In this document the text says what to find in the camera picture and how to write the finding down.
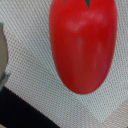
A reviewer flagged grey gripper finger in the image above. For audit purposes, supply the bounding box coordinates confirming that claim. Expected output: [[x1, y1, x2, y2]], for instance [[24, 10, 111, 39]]
[[0, 22, 9, 90]]

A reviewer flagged red toy pepper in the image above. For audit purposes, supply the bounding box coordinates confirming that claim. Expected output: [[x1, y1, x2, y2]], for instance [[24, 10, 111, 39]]
[[49, 0, 117, 94]]

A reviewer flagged beige woven placemat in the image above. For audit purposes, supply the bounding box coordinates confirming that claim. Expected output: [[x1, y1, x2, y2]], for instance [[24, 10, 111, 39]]
[[0, 0, 128, 128]]

